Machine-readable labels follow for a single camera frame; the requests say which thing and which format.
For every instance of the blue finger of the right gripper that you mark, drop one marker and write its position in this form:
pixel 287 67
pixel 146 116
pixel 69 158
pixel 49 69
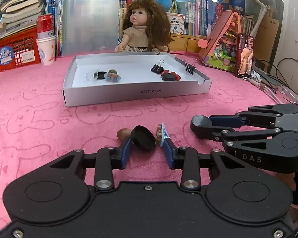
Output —
pixel 269 141
pixel 257 116

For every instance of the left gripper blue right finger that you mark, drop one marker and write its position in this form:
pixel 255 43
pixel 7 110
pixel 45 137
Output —
pixel 185 159

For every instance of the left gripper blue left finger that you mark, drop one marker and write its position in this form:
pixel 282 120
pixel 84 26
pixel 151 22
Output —
pixel 107 160

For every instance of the black round puck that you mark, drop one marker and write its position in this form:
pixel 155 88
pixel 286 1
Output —
pixel 201 126

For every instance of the brown acorn toy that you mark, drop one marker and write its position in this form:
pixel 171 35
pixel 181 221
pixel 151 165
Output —
pixel 123 134

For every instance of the light blue hair clip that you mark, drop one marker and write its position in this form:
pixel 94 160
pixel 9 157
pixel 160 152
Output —
pixel 161 134

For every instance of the black round lid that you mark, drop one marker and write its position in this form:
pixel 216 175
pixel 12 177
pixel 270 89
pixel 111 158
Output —
pixel 143 138

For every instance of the red hair clip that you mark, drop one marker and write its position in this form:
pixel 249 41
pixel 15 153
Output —
pixel 177 77

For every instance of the black round cap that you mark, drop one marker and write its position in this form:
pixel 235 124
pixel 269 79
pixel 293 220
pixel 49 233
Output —
pixel 168 77

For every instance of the clear plastic dome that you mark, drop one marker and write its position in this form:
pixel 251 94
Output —
pixel 92 75

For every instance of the black binder clip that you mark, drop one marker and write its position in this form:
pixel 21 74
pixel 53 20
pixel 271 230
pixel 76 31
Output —
pixel 157 68

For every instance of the person's right hand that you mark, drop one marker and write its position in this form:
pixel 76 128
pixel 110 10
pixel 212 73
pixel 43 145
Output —
pixel 288 179

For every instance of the smartphone showing video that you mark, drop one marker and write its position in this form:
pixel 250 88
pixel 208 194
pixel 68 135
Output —
pixel 244 57

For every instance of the binder clip on box edge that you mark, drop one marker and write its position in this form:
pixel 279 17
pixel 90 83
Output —
pixel 190 67

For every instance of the pink triangular toy house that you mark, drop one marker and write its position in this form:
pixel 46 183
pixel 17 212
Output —
pixel 219 49

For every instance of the silver cardboard box tray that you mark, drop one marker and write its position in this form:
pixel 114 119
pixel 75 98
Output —
pixel 137 79

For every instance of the pink rabbit table cloth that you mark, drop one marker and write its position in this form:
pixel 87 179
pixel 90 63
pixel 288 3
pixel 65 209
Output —
pixel 36 127

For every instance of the row of upright books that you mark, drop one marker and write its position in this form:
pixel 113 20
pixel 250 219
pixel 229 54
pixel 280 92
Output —
pixel 199 18

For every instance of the white paper cup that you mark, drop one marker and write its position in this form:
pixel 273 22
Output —
pixel 46 48

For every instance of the brown haired baby doll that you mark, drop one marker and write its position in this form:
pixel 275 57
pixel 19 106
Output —
pixel 146 28

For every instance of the red plastic basket left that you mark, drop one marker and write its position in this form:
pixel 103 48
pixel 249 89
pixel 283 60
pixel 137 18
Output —
pixel 19 49

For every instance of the translucent clipboard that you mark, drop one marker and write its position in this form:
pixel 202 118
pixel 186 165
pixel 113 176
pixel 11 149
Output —
pixel 89 26

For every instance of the red soda can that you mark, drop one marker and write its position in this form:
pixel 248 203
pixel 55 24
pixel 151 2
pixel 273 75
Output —
pixel 45 26

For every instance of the stack of books left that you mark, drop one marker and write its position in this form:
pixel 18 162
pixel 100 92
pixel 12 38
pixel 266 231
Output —
pixel 19 14

